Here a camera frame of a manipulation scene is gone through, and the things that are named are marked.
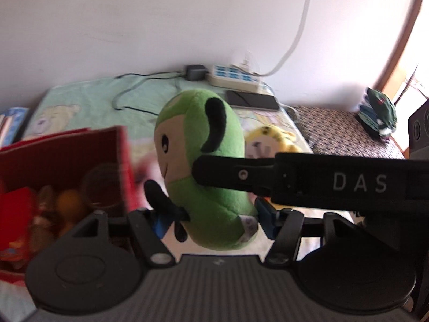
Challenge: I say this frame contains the patterned dark mattress cover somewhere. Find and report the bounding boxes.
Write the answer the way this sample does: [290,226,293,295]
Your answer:
[287,106,404,159]

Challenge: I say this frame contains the stack of books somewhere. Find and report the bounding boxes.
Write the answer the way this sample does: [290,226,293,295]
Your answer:
[0,107,29,148]

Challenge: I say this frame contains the black adapter cable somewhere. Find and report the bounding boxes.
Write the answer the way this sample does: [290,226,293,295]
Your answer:
[111,70,187,116]

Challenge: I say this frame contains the yellow tiger plush toy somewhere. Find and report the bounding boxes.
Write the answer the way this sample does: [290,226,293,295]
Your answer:
[245,125,302,159]

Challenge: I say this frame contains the green plush toy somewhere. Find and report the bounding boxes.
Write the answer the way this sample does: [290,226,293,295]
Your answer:
[144,89,258,251]

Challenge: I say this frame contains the red cardboard box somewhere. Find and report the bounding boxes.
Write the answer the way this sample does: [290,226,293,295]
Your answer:
[1,126,138,283]

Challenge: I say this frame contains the white power strip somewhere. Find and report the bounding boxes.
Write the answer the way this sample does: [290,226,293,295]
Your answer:
[207,65,260,92]

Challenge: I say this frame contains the green cartoon bed sheet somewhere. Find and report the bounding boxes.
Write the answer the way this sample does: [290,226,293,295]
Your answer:
[20,73,314,215]

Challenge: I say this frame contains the black smartphone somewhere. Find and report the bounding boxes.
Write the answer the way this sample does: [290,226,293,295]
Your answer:
[225,90,281,111]

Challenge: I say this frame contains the white power cord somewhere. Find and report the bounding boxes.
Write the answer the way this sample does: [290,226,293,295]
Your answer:
[257,0,321,77]

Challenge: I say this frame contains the black power adapter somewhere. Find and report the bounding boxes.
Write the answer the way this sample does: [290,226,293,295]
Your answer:
[184,65,208,82]

